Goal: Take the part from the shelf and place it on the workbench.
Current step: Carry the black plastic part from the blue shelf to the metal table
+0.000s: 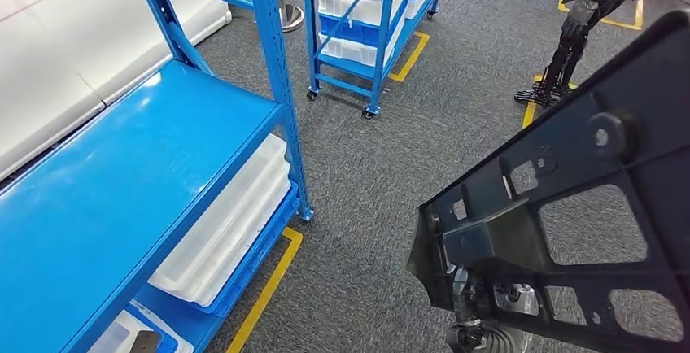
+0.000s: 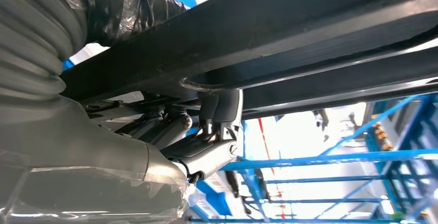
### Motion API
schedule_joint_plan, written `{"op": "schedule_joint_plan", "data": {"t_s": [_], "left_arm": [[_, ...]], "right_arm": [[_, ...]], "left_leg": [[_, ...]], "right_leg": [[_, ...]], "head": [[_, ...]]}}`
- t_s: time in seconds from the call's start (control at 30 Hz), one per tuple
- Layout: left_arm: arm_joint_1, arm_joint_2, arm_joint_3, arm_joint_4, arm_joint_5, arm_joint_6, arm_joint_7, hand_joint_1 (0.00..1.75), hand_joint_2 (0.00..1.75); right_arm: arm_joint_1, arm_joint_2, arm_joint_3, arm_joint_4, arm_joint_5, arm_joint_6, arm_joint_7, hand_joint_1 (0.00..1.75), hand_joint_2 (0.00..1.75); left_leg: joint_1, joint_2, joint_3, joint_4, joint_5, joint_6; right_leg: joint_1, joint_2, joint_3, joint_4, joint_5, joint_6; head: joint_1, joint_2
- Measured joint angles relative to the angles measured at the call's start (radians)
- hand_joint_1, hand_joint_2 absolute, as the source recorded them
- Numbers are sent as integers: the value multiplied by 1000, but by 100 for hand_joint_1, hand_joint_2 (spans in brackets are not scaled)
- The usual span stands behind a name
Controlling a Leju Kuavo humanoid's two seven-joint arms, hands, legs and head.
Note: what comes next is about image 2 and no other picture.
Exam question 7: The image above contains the blue metal shelf rack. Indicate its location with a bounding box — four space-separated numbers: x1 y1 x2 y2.
62 0 438 224

